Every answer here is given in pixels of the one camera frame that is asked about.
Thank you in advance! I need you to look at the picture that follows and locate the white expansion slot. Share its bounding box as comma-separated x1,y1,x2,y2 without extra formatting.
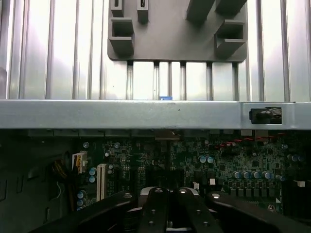
96,163,108,202

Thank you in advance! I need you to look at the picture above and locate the green motherboard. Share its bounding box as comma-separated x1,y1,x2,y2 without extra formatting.
72,130,311,219

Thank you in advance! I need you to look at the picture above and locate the white power connector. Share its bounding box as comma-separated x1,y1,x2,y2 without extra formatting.
71,150,88,174

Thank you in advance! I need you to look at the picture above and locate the open black PC case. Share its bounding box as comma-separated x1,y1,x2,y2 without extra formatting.
0,97,311,233

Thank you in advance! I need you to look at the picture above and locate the black RAM slot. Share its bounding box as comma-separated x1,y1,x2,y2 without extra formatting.
281,179,311,219

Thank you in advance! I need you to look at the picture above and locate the black case lock knob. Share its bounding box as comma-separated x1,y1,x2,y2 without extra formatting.
249,106,283,125

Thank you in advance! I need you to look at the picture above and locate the grey parts rack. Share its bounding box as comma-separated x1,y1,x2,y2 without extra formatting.
106,0,248,64

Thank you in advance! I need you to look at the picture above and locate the yellow and black wire bundle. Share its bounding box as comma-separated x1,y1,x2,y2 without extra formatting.
50,159,76,212

